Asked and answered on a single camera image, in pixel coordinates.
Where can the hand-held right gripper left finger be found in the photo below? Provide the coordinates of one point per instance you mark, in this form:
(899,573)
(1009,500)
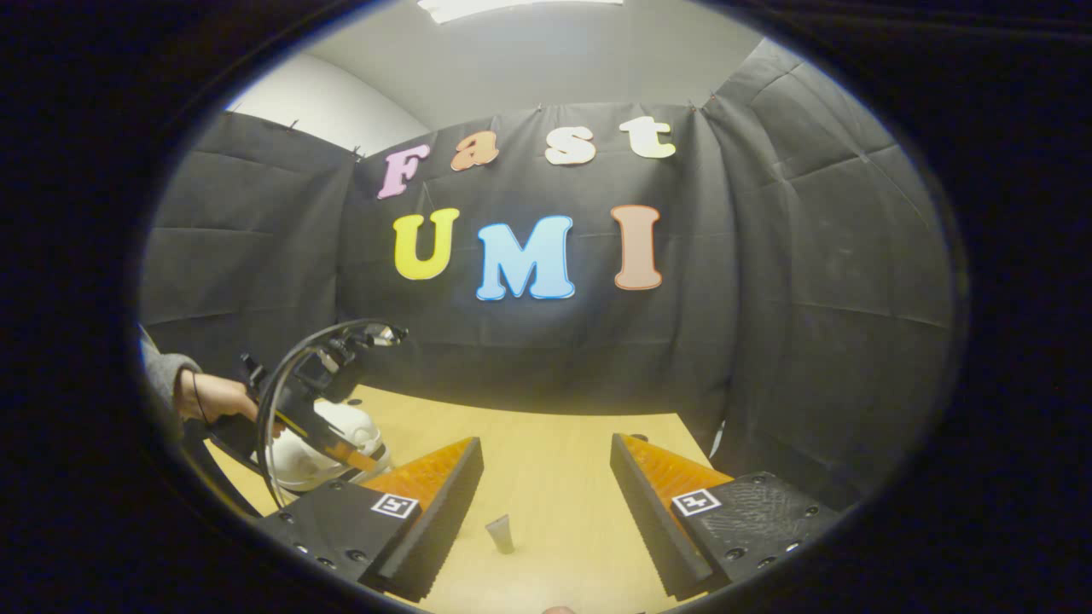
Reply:
(439,520)

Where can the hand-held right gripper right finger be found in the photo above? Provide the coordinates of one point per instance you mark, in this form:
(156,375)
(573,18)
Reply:
(648,529)

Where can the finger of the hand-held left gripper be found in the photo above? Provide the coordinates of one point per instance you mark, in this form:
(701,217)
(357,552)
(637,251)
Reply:
(341,452)

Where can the white suitcase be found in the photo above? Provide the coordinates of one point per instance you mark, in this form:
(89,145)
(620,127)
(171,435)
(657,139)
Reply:
(299,469)

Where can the small grey cream tube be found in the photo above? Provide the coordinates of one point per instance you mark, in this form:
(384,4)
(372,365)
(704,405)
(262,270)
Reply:
(502,535)

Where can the black backdrop cloth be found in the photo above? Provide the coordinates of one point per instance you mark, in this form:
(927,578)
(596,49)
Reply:
(546,350)

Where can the ceiling light panel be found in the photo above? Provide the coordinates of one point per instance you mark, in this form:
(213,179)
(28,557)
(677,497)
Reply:
(512,7)

